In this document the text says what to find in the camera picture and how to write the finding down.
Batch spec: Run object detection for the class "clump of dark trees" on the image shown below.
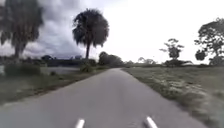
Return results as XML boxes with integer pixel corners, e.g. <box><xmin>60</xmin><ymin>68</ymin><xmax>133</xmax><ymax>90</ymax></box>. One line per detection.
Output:
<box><xmin>97</xmin><ymin>50</ymin><xmax>125</xmax><ymax>69</ymax></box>

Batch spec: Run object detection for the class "low dark bush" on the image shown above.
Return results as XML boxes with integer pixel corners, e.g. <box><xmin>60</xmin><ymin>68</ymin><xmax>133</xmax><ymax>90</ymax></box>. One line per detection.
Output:
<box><xmin>3</xmin><ymin>63</ymin><xmax>43</xmax><ymax>77</ymax></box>
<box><xmin>79</xmin><ymin>59</ymin><xmax>98</xmax><ymax>73</ymax></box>

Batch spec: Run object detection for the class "grey concrete path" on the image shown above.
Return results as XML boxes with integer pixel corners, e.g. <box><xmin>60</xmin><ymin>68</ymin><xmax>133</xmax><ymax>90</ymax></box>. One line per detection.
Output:
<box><xmin>0</xmin><ymin>67</ymin><xmax>209</xmax><ymax>128</ymax></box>

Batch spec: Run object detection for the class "palm tree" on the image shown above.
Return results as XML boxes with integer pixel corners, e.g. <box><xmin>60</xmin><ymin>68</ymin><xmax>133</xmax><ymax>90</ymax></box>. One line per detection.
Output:
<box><xmin>0</xmin><ymin>0</ymin><xmax>45</xmax><ymax>64</ymax></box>
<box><xmin>71</xmin><ymin>8</ymin><xmax>110</xmax><ymax>66</ymax></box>

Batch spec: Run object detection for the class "distant tree line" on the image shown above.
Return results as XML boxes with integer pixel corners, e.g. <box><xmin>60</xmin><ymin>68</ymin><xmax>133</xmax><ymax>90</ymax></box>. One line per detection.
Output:
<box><xmin>39</xmin><ymin>54</ymin><xmax>83</xmax><ymax>68</ymax></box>

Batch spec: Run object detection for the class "small sparse tree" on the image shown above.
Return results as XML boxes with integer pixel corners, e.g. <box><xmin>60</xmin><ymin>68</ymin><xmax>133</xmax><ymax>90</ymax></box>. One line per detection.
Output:
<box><xmin>159</xmin><ymin>37</ymin><xmax>194</xmax><ymax>68</ymax></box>

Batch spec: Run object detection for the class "robot's own part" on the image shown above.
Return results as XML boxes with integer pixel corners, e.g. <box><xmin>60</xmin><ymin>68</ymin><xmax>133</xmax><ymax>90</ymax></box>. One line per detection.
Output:
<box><xmin>144</xmin><ymin>115</ymin><xmax>159</xmax><ymax>128</ymax></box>
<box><xmin>74</xmin><ymin>118</ymin><xmax>86</xmax><ymax>128</ymax></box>

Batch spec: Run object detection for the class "dry patchy grass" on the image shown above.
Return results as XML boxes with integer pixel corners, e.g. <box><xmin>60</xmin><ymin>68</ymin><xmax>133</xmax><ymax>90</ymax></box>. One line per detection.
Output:
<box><xmin>121</xmin><ymin>65</ymin><xmax>224</xmax><ymax>128</ymax></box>

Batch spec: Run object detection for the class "grass strip by pond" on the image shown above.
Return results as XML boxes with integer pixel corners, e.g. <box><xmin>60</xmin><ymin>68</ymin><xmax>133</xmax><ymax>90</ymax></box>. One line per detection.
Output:
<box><xmin>0</xmin><ymin>66</ymin><xmax>111</xmax><ymax>106</ymax></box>

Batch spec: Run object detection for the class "large spreading tree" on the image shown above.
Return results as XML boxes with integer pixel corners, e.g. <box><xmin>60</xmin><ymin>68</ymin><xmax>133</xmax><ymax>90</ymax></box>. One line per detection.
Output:
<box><xmin>194</xmin><ymin>17</ymin><xmax>224</xmax><ymax>67</ymax></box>

